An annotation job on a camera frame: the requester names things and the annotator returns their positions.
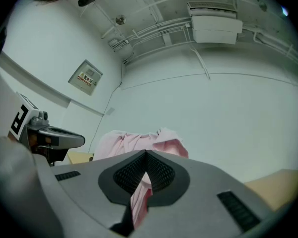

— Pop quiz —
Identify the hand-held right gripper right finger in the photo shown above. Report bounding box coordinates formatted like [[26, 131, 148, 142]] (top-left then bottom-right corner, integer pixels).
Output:
[[135, 149, 285, 238]]

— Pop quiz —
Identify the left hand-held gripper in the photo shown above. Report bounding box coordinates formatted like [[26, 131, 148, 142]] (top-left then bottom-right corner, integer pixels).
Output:
[[7, 92, 86, 166]]

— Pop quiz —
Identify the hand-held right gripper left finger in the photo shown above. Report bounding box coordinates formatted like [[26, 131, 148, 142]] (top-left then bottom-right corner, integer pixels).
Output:
[[49, 149, 147, 238]]

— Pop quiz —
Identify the pink garment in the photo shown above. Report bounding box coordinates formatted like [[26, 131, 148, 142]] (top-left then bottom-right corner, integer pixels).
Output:
[[93, 127, 189, 230]]

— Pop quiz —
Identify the small wooden desk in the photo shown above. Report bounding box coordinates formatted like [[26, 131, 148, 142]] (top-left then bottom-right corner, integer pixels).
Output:
[[66, 150, 95, 165]]

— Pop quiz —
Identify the grey electrical panel box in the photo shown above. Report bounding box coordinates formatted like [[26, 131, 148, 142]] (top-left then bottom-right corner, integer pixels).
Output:
[[68, 59, 104, 96]]

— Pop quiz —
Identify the large wooden desk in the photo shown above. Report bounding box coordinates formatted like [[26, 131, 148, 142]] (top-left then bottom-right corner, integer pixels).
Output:
[[243, 169, 298, 212]]

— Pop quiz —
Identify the white ceiling pipe bundle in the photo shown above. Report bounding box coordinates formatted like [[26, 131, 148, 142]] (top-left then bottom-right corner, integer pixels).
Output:
[[101, 17, 192, 53], [242, 26, 298, 70]]

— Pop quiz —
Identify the white ceiling air conditioner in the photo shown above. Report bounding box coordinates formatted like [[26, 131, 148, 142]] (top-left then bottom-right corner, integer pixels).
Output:
[[187, 0, 243, 45]]

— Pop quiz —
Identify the thin dark wall cable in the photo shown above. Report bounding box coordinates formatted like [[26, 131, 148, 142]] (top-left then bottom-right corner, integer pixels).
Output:
[[87, 82, 124, 155]]

